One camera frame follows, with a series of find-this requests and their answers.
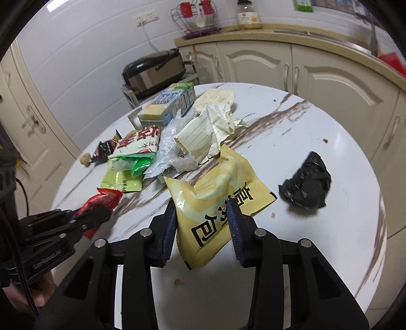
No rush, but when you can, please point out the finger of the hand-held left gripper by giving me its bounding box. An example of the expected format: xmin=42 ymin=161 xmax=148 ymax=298
xmin=18 ymin=209 xmax=74 ymax=237
xmin=21 ymin=206 xmax=112 ymax=251

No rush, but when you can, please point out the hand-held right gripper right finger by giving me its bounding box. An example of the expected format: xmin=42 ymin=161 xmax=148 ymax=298
xmin=226 ymin=199 xmax=370 ymax=330

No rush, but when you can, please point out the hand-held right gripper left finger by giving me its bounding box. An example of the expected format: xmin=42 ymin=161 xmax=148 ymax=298
xmin=33 ymin=198 xmax=178 ymax=330

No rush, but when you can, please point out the red snack wrapper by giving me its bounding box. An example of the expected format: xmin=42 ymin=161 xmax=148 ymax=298
xmin=70 ymin=187 xmax=124 ymax=240

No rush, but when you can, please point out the yellow snack packet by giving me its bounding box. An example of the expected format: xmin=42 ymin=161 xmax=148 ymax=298
xmin=163 ymin=144 xmax=278 ymax=271

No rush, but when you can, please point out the dark shiny candy wrapper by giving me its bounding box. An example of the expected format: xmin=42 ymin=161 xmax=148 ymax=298
xmin=92 ymin=128 xmax=123 ymax=164

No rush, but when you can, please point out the clear plastic wrap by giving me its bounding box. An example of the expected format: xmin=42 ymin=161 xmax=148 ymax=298
xmin=143 ymin=109 xmax=199 ymax=180

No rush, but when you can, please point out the person's left hand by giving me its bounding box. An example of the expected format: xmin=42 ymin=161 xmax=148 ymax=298
xmin=7 ymin=271 xmax=58 ymax=310

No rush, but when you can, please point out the light green small packet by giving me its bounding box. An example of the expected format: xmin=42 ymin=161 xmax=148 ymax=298
xmin=101 ymin=170 xmax=143 ymax=193

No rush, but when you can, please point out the green and white snack packet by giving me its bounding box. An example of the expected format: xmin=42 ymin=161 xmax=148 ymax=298
xmin=108 ymin=125 xmax=161 ymax=178

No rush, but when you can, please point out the black crumpled plastic bag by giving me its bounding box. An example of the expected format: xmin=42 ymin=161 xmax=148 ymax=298
xmin=278 ymin=151 xmax=332 ymax=210

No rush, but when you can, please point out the crumpled lined paper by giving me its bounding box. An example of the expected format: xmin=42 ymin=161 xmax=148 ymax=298
xmin=174 ymin=105 xmax=251 ymax=159

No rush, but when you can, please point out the cream door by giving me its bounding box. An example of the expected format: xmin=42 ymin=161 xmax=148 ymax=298
xmin=0 ymin=41 xmax=83 ymax=178

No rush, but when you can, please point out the blue green carton box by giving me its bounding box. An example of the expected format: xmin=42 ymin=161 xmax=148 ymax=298
xmin=137 ymin=82 xmax=195 ymax=129

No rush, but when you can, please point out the white crumpled tissue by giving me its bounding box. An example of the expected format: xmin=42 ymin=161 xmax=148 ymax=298
xmin=193 ymin=89 xmax=237 ymax=116

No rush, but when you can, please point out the grey rice cooker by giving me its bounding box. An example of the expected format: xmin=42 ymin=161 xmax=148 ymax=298
xmin=122 ymin=48 xmax=185 ymax=97

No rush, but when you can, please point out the cream kitchen cabinet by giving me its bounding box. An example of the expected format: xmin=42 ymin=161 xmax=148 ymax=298
xmin=174 ymin=40 xmax=406 ymax=242

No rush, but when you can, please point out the beige kitchen countertop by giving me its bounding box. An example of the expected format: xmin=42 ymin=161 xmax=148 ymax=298
xmin=174 ymin=23 xmax=406 ymax=69

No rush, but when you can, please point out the white spoon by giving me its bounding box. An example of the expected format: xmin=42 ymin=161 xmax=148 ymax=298
xmin=194 ymin=0 xmax=206 ymax=27

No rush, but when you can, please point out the glass jar with white label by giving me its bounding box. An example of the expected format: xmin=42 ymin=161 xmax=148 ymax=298
xmin=236 ymin=0 xmax=263 ymax=30

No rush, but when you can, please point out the steel sink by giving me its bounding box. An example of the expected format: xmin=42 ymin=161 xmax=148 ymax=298
xmin=273 ymin=28 xmax=381 ymax=58

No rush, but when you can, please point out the red basin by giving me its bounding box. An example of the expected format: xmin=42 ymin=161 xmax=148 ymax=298
xmin=379 ymin=52 xmax=406 ymax=77

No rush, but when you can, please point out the metal faucet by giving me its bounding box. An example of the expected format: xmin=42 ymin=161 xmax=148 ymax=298
xmin=369 ymin=16 xmax=381 ymax=58

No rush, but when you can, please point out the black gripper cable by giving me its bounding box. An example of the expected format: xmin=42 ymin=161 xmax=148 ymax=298
xmin=0 ymin=178 xmax=40 ymax=318

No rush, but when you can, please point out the metal door handle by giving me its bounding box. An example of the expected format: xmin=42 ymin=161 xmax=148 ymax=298
xmin=21 ymin=106 xmax=48 ymax=135

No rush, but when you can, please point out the white power cord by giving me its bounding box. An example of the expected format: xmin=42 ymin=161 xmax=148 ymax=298
xmin=144 ymin=24 xmax=159 ymax=53

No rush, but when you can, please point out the wire rack with purple base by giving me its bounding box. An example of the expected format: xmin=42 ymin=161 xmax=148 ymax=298
xmin=171 ymin=0 xmax=223 ymax=40

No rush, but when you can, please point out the white wall power outlet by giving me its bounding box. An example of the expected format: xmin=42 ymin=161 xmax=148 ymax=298
xmin=135 ymin=10 xmax=160 ymax=26

